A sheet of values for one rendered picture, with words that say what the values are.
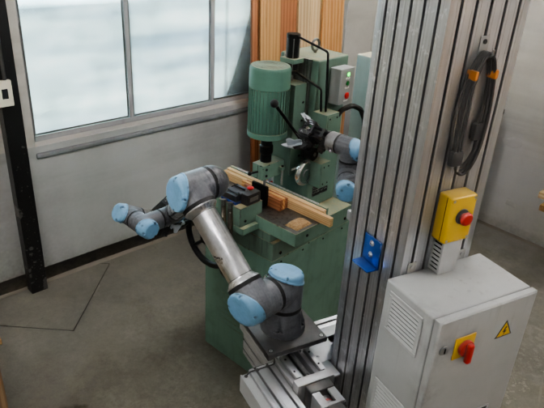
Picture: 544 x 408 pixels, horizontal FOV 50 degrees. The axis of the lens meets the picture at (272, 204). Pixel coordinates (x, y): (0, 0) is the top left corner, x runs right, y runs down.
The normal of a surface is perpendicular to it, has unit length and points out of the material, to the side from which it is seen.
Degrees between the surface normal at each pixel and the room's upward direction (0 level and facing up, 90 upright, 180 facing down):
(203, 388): 0
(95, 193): 90
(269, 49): 86
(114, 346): 0
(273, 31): 86
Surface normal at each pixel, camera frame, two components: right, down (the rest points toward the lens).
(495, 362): 0.51, 0.43
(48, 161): 0.68, 0.36
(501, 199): -0.73, 0.27
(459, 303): 0.05, -0.89
